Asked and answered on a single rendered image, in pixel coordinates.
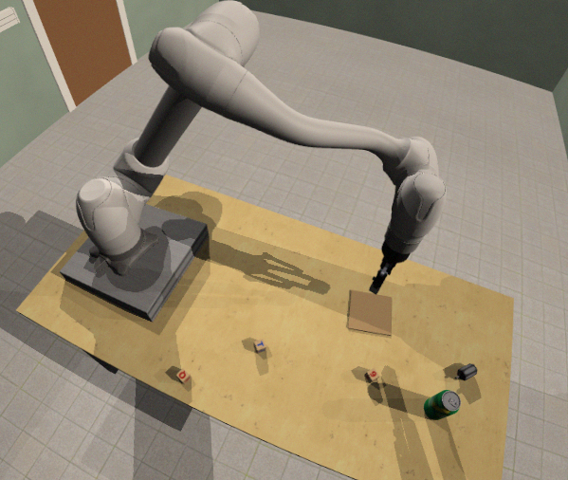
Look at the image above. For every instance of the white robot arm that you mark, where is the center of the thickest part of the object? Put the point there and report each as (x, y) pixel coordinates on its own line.
(204, 67)

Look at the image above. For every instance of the green and yellow drink can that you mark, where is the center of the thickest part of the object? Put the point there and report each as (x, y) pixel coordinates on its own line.
(442, 405)

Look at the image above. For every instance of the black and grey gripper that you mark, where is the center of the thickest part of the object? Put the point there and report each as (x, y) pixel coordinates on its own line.
(391, 258)

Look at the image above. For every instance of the tan square mat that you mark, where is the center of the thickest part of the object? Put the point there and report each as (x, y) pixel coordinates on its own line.
(370, 313)

